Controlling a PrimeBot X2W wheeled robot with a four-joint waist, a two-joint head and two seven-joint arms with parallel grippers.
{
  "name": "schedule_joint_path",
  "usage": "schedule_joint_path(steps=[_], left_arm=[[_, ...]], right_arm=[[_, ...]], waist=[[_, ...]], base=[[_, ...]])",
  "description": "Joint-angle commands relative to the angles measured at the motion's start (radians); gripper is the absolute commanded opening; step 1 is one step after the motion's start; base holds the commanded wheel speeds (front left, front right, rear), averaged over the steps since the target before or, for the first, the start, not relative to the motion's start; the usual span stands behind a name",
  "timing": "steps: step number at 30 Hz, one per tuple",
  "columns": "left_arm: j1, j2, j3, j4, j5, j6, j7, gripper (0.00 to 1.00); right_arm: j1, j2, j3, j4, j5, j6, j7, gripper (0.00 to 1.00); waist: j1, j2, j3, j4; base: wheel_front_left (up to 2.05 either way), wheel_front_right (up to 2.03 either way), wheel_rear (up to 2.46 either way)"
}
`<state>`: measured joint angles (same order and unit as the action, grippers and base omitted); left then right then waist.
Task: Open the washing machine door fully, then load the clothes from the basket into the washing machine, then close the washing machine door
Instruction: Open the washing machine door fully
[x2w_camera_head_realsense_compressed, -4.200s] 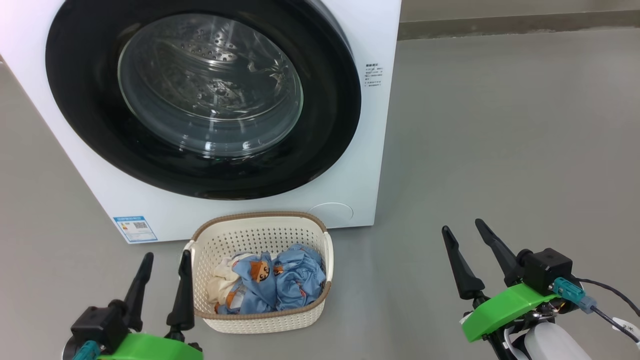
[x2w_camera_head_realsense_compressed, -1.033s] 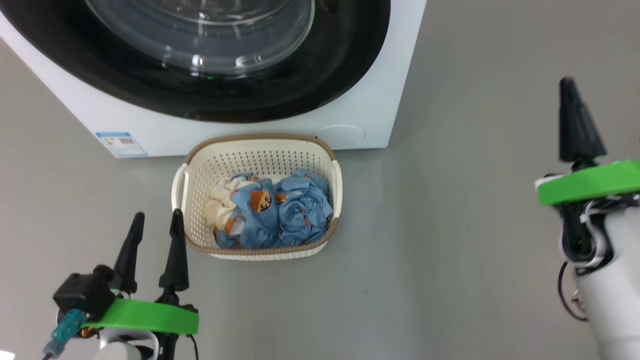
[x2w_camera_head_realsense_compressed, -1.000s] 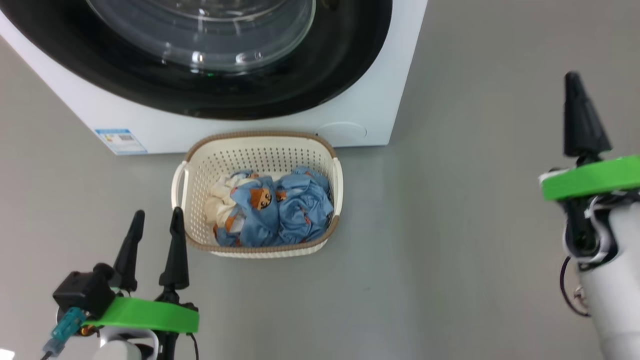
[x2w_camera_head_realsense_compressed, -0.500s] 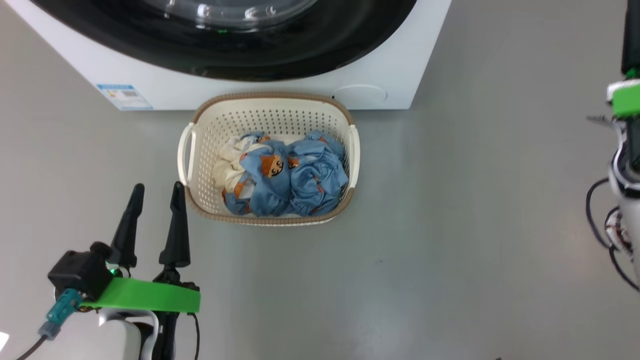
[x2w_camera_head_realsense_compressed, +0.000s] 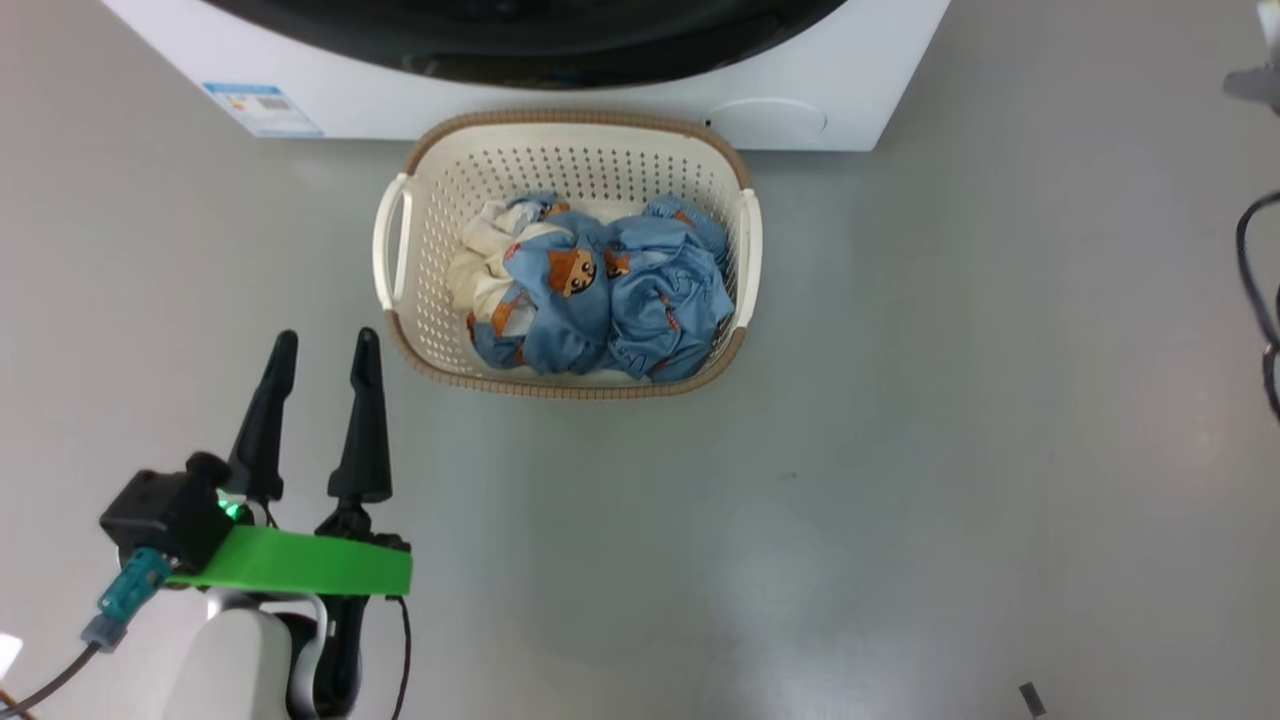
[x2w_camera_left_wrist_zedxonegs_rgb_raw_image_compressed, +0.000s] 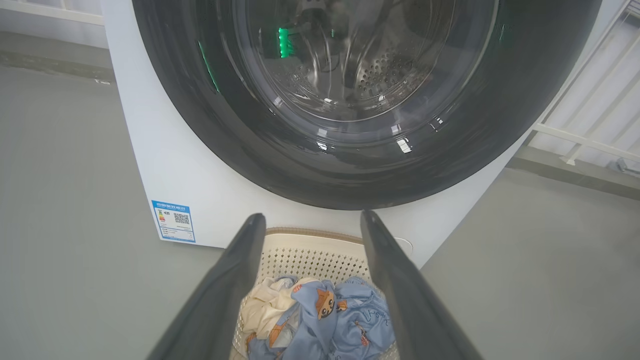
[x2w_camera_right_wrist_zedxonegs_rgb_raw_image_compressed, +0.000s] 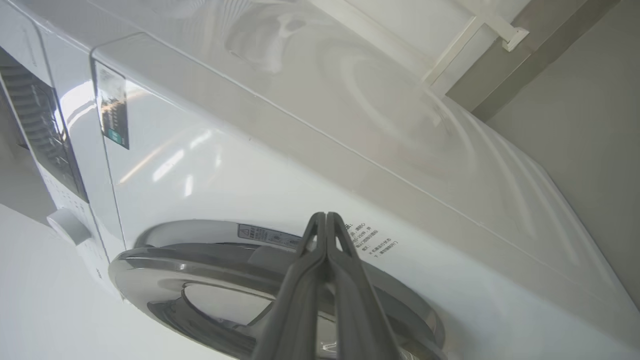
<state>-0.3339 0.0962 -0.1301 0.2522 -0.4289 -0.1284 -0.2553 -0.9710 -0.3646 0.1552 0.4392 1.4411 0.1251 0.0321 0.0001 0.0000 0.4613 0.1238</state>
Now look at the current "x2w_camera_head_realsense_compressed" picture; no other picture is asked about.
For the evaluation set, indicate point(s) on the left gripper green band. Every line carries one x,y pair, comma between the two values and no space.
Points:
300,562

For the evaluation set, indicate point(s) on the cream white garment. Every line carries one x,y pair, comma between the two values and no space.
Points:
480,275

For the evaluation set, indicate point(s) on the blue garment with face print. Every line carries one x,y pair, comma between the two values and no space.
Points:
545,330

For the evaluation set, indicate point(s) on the blue garment small orange prints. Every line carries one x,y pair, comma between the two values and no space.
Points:
670,310

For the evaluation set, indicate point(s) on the black round glass door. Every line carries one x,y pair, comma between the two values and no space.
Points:
500,40

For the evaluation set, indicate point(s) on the cream basket with brown rim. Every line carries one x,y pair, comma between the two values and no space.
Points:
560,160

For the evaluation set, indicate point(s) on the white front-load washing machine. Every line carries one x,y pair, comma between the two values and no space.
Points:
850,60

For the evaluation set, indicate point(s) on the blue white energy label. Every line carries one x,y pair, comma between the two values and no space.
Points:
262,110

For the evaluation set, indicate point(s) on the round white filter cover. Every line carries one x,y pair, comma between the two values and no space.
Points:
770,122

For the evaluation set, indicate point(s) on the small dark floor tape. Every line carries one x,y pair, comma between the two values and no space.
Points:
1032,699

